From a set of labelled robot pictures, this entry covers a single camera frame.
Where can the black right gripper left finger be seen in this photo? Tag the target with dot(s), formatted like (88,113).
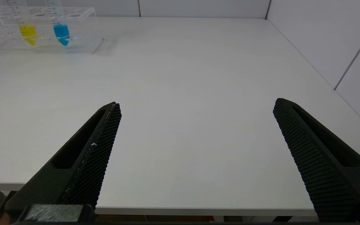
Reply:
(89,168)

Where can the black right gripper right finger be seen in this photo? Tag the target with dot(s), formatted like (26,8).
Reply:
(317,168)

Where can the clear acrylic tube rack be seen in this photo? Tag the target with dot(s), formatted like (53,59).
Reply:
(83,31)

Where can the test tube with blue pigment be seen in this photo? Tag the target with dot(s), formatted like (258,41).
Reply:
(62,32)

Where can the test tube with yellow pigment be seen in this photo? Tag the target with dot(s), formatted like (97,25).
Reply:
(28,32)

